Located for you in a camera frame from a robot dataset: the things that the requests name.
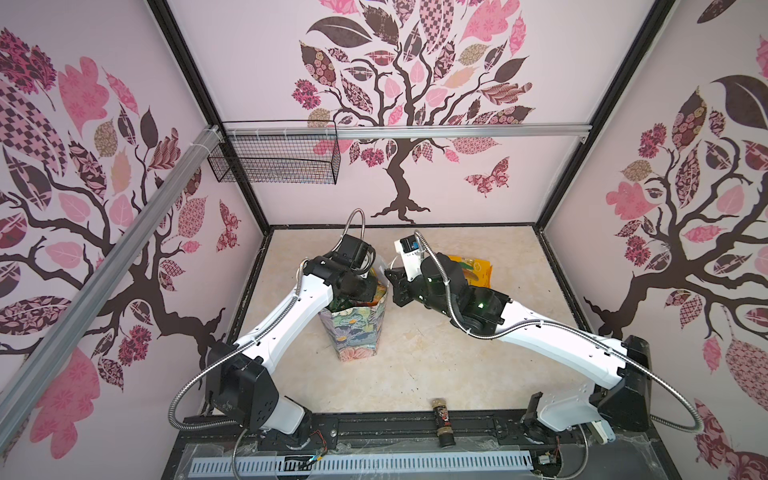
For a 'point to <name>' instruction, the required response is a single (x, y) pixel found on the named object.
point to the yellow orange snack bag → (478, 273)
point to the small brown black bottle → (445, 431)
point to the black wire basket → (277, 151)
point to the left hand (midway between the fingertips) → (368, 295)
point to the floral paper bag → (356, 331)
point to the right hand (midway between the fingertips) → (386, 268)
